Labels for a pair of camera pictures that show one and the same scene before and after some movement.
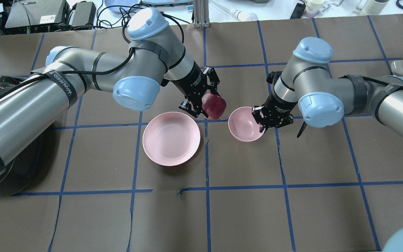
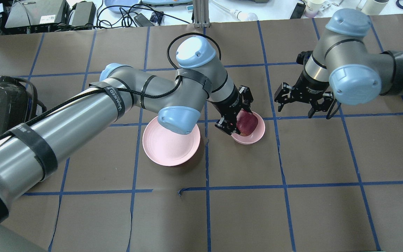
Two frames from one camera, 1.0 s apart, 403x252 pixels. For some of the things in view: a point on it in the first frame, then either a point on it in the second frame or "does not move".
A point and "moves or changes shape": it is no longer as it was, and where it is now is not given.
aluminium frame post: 201,14 does not move
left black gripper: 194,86 to 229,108
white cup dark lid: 372,7 does not move
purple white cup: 313,6 does not move
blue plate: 123,2 does not move
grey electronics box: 23,13 does not move
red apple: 214,106 moves or changes shape
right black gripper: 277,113 to 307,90
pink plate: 171,138 does not move
